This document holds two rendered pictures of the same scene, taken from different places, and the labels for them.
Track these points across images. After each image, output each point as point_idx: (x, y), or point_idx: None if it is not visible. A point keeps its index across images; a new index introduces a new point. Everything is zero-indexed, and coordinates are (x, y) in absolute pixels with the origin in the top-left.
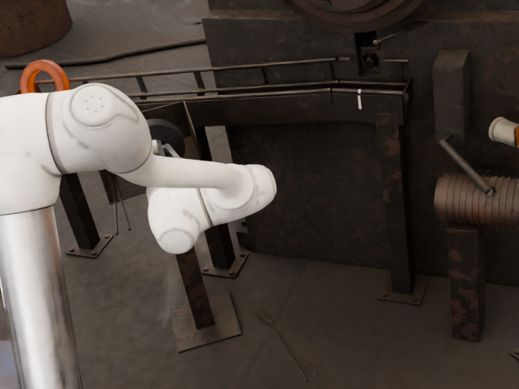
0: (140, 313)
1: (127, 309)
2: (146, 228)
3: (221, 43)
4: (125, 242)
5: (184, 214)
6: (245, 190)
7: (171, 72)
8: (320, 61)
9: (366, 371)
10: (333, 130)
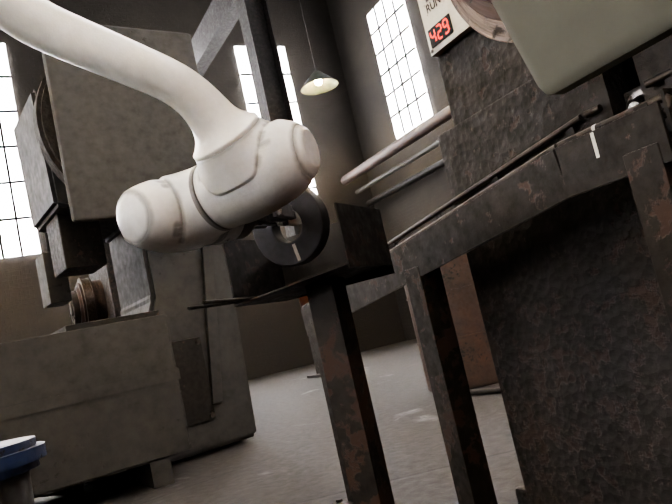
0: None
1: None
2: (431, 494)
3: (457, 162)
4: (396, 502)
5: (157, 181)
6: (230, 126)
7: (417, 223)
8: (560, 130)
9: None
10: (602, 255)
